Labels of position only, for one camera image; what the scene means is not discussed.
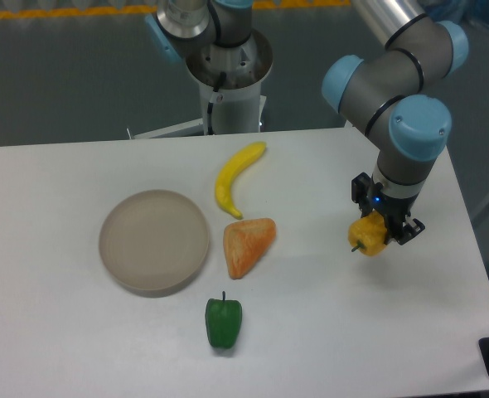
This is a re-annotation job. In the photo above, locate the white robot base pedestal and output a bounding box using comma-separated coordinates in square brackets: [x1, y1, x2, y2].
[132, 29, 274, 139]

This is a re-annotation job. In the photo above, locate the orange toy triangular bread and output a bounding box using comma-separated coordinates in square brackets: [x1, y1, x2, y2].
[223, 218, 277, 279]

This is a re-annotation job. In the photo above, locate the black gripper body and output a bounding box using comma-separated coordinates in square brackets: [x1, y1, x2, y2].
[360, 172, 417, 226]

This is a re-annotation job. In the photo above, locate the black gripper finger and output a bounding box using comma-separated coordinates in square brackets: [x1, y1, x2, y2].
[351, 172, 372, 215]
[384, 216, 425, 245]

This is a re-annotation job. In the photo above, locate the yellow toy banana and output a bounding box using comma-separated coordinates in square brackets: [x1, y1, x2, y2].
[214, 141, 267, 220]

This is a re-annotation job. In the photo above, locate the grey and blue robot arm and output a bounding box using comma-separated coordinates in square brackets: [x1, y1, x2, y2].
[145, 1, 469, 245]

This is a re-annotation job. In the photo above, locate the green toy bell pepper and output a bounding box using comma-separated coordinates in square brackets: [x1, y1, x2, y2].
[205, 291, 243, 349]

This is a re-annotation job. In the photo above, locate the beige round plate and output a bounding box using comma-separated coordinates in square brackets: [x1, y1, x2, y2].
[99, 190, 210, 298]

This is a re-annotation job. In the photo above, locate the black cable on pedestal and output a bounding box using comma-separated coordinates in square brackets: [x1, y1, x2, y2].
[205, 70, 228, 136]

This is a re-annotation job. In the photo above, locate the yellow toy bell pepper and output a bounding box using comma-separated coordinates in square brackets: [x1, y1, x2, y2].
[347, 211, 387, 256]

